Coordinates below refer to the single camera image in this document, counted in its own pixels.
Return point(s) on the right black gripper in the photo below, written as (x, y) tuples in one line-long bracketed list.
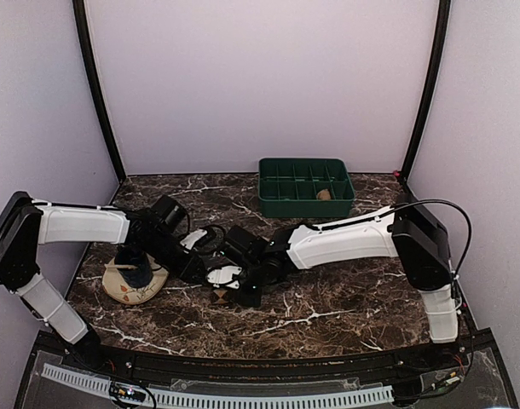
[(252, 301)]

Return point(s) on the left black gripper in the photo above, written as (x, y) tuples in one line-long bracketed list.
[(186, 270)]

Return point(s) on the brown argyle sock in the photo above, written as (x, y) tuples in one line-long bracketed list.
[(221, 297)]

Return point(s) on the tan brown sock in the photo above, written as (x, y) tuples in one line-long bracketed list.
[(324, 195)]

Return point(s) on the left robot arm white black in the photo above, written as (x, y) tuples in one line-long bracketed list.
[(41, 243)]

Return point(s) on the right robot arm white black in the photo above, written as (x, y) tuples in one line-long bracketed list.
[(406, 230)]

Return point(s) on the dark blue ceramic cup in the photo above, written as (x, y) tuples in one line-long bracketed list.
[(134, 266)]

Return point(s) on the cream plate with leaf pattern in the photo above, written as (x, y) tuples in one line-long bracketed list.
[(114, 285)]

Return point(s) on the green divided plastic tray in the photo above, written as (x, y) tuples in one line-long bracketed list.
[(287, 188)]

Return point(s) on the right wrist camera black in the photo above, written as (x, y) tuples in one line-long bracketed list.
[(242, 247)]

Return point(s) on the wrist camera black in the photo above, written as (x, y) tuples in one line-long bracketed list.
[(169, 211), (242, 247)]

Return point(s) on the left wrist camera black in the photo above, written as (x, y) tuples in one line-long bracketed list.
[(169, 211)]

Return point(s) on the white slotted cable duct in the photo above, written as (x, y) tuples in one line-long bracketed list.
[(196, 394)]

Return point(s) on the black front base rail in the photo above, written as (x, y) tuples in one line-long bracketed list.
[(473, 354)]

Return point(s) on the left black frame post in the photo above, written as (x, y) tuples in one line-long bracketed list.
[(92, 75)]

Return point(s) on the black frame post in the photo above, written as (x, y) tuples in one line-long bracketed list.
[(438, 42), (92, 75)]

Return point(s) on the right black frame post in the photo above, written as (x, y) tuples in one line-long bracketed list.
[(438, 42)]

